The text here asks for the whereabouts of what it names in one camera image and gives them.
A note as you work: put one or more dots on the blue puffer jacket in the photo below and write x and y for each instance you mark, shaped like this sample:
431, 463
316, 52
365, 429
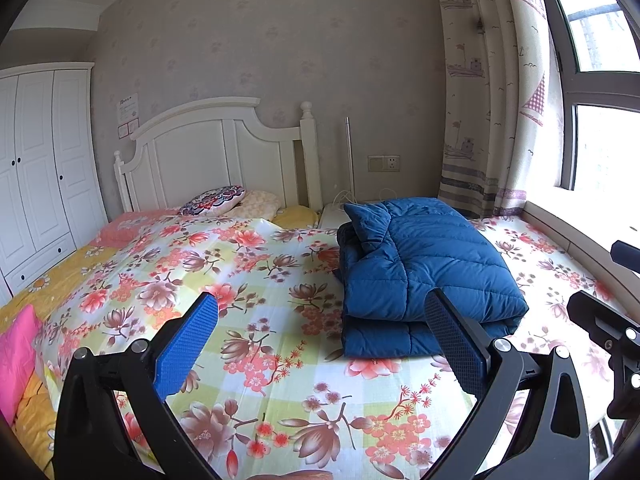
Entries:
425, 265

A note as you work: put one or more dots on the round patterned cushion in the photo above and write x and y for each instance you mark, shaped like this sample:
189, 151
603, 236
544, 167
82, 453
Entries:
210, 201

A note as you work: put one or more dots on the wall socket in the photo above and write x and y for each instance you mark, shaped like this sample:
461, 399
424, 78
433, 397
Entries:
384, 163

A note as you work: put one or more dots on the yellow bed sheet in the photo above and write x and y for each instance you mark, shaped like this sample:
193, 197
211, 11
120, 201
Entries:
65, 270

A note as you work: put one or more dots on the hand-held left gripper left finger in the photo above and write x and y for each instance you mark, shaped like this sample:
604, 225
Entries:
185, 345

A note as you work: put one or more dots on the pink floral pillow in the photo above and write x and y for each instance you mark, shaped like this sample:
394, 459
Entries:
130, 227

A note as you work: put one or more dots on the white wooden bed headboard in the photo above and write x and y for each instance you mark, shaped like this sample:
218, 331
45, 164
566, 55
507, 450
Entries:
200, 155

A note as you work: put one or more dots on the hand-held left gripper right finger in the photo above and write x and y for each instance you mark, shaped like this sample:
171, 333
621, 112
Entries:
452, 335

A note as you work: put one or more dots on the wall paper notes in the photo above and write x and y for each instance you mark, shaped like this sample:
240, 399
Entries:
128, 115

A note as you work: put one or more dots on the peach fleece blanket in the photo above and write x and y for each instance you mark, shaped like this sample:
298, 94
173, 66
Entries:
290, 476

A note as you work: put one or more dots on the bright pink cloth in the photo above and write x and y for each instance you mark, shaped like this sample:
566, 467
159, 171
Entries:
17, 355

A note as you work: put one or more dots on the white wardrobe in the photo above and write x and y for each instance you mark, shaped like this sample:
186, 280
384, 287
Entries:
40, 170

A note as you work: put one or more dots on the white nightstand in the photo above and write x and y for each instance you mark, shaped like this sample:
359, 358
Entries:
330, 215

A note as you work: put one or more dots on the floral quilt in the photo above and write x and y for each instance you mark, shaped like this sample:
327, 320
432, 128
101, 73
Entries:
280, 310

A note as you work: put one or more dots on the peach pillow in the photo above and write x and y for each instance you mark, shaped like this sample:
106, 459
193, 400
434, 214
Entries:
262, 202

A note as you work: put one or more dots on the printed curtain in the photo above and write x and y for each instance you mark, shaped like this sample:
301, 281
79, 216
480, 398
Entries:
480, 110

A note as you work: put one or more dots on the window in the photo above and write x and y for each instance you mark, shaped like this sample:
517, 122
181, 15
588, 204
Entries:
570, 80

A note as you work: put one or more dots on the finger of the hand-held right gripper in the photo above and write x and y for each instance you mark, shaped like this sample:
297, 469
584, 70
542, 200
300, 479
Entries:
627, 256
597, 317

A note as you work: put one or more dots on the white pole lamp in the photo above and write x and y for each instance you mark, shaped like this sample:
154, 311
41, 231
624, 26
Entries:
349, 160

